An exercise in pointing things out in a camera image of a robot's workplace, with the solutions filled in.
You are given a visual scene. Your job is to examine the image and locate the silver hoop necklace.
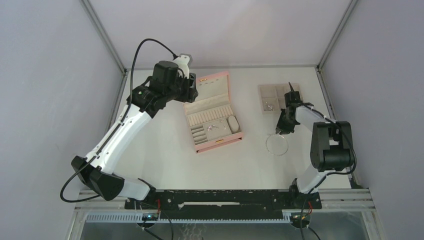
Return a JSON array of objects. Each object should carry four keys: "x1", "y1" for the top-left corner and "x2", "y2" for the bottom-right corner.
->
[{"x1": 265, "y1": 133, "x2": 290, "y2": 157}]

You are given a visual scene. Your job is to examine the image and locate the pink jewelry box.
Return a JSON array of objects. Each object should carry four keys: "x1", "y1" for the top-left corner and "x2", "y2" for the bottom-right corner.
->
[{"x1": 183, "y1": 71, "x2": 244, "y2": 153}]

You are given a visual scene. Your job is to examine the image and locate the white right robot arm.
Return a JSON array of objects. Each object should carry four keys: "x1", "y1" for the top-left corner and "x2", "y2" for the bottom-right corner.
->
[{"x1": 276, "y1": 89, "x2": 357, "y2": 208}]

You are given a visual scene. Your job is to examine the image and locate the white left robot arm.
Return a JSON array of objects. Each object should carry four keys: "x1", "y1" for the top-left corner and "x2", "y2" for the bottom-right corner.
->
[{"x1": 71, "y1": 54, "x2": 198, "y2": 209}]

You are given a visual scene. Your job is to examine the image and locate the beige divided tray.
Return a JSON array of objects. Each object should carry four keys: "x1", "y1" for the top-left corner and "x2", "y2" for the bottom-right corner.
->
[{"x1": 257, "y1": 82, "x2": 303, "y2": 115}]

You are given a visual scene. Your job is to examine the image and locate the beige oval watch pillow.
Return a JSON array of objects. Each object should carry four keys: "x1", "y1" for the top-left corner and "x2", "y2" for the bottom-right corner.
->
[{"x1": 227, "y1": 115, "x2": 240, "y2": 133}]

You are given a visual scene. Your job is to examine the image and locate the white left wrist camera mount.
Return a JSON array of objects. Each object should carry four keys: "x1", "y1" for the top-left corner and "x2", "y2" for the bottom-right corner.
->
[{"x1": 172, "y1": 53, "x2": 193, "y2": 78}]

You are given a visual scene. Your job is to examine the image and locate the black left camera cable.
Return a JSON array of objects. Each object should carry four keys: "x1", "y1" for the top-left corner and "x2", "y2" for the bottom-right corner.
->
[{"x1": 59, "y1": 38, "x2": 180, "y2": 204}]

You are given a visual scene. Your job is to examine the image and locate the black camera cable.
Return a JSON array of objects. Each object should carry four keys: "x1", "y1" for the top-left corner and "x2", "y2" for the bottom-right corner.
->
[
  {"x1": 287, "y1": 81, "x2": 358, "y2": 240},
  {"x1": 59, "y1": 38, "x2": 180, "y2": 204}
]

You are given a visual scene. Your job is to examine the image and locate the black right camera cable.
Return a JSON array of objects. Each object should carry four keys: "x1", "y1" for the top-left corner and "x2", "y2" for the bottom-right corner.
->
[{"x1": 287, "y1": 81, "x2": 358, "y2": 240}]

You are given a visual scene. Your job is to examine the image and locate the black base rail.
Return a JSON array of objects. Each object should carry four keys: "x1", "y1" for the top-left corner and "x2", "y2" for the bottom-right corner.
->
[{"x1": 140, "y1": 189, "x2": 323, "y2": 211}]

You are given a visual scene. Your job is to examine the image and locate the white slotted cable duct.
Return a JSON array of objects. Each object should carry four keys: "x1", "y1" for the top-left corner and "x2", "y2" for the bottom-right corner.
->
[{"x1": 85, "y1": 211, "x2": 292, "y2": 224}]

